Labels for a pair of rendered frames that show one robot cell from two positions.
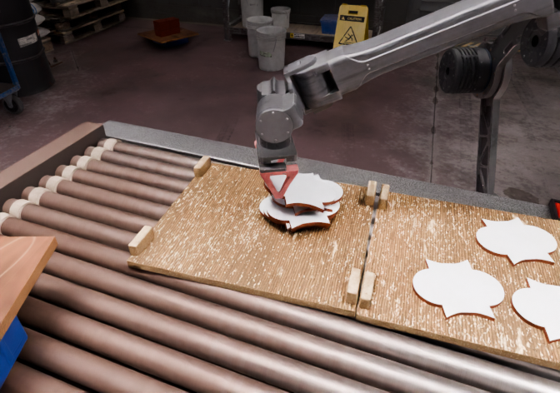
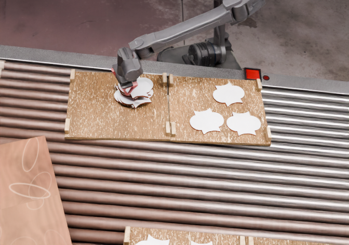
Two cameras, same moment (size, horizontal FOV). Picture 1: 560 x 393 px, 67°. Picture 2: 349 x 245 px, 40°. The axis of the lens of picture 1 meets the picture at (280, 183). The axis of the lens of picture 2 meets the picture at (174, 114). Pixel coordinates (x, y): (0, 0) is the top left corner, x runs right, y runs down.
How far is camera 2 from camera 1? 1.19 m
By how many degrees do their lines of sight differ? 25
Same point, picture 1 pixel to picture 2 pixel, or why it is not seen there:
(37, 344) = not seen: hidden behind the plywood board
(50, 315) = not seen: hidden behind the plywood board
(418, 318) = (193, 136)
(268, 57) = not seen: outside the picture
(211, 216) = (91, 106)
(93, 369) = (78, 181)
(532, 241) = (235, 93)
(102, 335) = (72, 169)
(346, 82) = (157, 49)
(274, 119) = (133, 73)
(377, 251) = (173, 110)
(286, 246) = (133, 116)
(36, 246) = (40, 141)
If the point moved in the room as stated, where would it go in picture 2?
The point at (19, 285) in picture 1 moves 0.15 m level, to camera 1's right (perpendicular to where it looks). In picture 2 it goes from (48, 158) to (91, 149)
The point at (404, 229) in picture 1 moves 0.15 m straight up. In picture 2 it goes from (183, 96) to (187, 72)
